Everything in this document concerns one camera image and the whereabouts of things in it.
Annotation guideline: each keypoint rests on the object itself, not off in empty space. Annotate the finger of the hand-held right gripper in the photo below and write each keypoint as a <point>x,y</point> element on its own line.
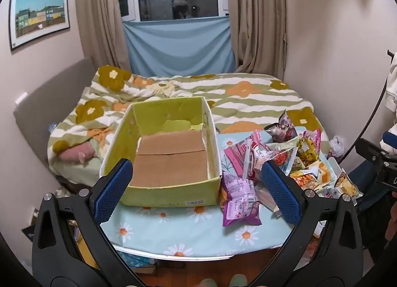
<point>390,141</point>
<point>369,150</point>

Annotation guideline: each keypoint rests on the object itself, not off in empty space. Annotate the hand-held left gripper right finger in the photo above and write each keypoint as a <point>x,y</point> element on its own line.
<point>280,194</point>

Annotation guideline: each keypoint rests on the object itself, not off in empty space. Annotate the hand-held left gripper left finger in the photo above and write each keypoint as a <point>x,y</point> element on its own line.
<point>113,194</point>

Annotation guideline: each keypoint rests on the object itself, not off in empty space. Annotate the translucent pink cake packet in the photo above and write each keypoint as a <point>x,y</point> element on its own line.
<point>267,200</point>

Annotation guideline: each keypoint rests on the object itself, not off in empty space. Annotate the orange snack packet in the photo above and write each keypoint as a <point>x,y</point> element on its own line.
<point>307,178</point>

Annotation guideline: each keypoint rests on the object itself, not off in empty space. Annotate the purple snack packet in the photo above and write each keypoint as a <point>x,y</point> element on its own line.
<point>240,200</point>

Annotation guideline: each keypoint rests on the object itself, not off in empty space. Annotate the yellow-green cardboard box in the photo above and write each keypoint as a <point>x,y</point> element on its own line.
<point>170,157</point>

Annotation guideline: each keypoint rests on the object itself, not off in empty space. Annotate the person's right hand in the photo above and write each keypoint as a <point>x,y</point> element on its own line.
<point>392,215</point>

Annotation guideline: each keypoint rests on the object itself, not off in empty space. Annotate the white plastic bag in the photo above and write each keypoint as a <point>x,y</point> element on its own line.
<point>336,145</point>

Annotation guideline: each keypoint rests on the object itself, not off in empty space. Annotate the pale green cartoon snack packet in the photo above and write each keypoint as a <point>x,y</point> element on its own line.
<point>283,160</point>

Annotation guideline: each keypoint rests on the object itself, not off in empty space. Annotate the yellow chips packet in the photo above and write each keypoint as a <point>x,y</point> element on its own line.
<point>347,184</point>

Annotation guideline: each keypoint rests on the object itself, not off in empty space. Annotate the white garment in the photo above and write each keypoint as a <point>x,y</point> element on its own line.
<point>392,88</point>

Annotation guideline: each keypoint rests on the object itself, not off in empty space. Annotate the pink plush toy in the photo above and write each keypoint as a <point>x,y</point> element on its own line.
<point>77,154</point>

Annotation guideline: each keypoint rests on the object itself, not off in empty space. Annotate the yellow snack packet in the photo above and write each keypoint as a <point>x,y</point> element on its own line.
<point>308,147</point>

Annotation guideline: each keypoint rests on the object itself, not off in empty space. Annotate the pink striped snack packet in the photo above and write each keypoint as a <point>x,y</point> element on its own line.
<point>242,153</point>

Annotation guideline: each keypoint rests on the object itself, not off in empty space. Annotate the dark cartoon snack packet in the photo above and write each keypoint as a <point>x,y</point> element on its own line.
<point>283,129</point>

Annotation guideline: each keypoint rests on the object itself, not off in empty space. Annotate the light blue daisy tablecloth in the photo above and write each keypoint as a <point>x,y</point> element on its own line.
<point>192,231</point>

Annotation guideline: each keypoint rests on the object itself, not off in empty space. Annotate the green slipper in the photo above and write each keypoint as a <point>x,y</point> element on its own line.
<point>238,282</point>
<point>207,283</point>

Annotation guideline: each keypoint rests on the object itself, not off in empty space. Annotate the green striped floral blanket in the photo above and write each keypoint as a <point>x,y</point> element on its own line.
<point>242,95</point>

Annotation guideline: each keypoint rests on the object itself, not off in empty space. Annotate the grey padded headboard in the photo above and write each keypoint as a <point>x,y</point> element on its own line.
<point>49,95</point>

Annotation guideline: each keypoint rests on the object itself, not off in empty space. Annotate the blue cloth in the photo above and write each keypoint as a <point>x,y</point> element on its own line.
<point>180,47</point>

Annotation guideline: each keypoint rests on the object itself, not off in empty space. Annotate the beige curtain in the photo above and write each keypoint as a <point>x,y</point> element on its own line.
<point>260,17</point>
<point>99,17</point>

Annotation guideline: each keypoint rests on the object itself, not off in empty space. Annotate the white wall socket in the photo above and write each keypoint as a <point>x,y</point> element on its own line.
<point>20,98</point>

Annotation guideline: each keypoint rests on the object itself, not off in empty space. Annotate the framed wall poster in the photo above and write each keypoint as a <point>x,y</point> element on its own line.
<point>38,16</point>

